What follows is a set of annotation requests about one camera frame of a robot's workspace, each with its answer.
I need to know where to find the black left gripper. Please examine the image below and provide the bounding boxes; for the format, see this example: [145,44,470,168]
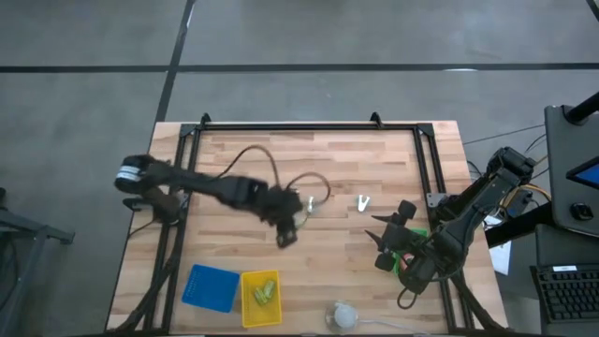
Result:
[252,184,305,249]

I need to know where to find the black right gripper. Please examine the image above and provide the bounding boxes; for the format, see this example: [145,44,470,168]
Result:
[363,199,422,272]

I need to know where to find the green plastic basket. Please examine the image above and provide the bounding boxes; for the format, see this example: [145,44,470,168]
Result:
[391,227,430,278]

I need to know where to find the white dome on clear base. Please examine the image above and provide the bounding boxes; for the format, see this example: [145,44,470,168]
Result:
[325,300,360,334]

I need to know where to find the blue plastic basket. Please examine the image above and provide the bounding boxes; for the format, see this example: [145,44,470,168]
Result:
[181,263,241,314]

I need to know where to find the yellow plastic basket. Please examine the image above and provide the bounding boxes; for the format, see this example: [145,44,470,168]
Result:
[240,269,284,330]

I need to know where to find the white paper sheet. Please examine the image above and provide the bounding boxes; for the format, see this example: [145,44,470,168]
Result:
[486,239,513,276]

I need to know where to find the black support bar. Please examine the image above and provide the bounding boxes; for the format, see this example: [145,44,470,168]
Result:
[484,201,553,249]

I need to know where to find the grey cabinet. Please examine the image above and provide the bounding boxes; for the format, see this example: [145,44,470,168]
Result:
[544,104,599,239]

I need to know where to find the black keyboard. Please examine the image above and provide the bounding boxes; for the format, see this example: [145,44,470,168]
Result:
[530,263,599,324]

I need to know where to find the black round knob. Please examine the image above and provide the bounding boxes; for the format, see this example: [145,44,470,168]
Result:
[570,201,594,221]

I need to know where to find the blue screen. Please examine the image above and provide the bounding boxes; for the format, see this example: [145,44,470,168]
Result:
[565,156,599,190]

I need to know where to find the black pole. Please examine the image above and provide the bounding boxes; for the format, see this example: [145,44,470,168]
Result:
[567,90,599,125]

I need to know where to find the black metal stand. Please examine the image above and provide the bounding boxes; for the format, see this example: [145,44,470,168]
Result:
[0,186,76,337]

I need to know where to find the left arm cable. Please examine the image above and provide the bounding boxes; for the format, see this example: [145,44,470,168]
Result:
[215,143,332,207]

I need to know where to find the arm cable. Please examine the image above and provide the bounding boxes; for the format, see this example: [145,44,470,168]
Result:
[215,143,332,207]
[396,280,425,310]

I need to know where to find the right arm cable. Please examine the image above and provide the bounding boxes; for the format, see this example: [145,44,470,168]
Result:
[396,280,425,310]

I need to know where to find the white dome cable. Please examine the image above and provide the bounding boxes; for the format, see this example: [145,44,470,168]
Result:
[358,317,431,336]

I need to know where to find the thin black cable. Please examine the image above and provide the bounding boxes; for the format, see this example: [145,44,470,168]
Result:
[462,124,547,146]

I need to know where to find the yellow cables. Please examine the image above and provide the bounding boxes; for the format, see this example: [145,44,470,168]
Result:
[500,183,552,207]

